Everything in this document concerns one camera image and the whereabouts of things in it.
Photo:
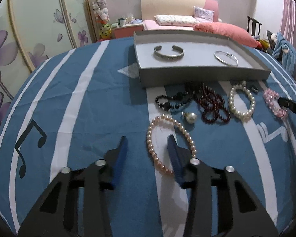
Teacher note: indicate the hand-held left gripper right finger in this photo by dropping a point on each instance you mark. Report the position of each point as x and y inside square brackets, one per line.
[175, 158]

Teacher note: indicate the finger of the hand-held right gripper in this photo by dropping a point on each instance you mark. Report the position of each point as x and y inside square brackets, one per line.
[292, 105]

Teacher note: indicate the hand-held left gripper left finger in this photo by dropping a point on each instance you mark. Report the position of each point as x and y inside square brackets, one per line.
[119, 156]

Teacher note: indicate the grey shallow tray box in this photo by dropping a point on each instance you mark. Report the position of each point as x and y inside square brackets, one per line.
[202, 59]

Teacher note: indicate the pearl pendant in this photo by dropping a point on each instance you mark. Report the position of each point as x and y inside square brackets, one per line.
[190, 117]

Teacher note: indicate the blue garment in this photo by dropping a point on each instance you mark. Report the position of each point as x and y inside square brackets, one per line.
[285, 51]

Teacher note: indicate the blue white striped blanket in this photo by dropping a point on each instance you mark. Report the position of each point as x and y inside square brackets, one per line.
[76, 108]

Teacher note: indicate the colourful toy pile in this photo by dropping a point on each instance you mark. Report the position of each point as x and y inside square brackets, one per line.
[262, 43]

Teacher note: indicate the pink striped curtain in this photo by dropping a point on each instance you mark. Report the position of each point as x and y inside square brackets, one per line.
[294, 24]

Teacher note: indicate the thin silver bangle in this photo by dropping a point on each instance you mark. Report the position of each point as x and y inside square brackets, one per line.
[225, 58]

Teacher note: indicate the dark wooden chair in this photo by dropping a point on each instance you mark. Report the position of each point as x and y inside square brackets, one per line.
[254, 26]

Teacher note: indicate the coral quilt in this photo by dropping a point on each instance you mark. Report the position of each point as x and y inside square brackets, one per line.
[224, 30]

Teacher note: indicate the pink nightstand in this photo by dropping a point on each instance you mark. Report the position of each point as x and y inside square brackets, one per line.
[124, 31]

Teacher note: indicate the purple pillow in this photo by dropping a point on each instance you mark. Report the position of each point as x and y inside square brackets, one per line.
[204, 13]

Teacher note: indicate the white mug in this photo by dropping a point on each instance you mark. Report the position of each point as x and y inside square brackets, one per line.
[121, 22]

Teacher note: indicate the pink bed sheet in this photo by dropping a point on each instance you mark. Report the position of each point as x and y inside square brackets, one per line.
[150, 25]

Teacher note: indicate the white floral pillow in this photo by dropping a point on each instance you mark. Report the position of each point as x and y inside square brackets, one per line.
[174, 20]

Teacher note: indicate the stack of plush toys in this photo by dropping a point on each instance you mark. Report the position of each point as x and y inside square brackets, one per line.
[101, 12]

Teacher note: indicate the flower print wardrobe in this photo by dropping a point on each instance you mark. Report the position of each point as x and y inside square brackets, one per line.
[39, 29]

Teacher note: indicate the bed with pink pillows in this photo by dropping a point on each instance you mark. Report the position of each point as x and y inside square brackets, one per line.
[172, 3]

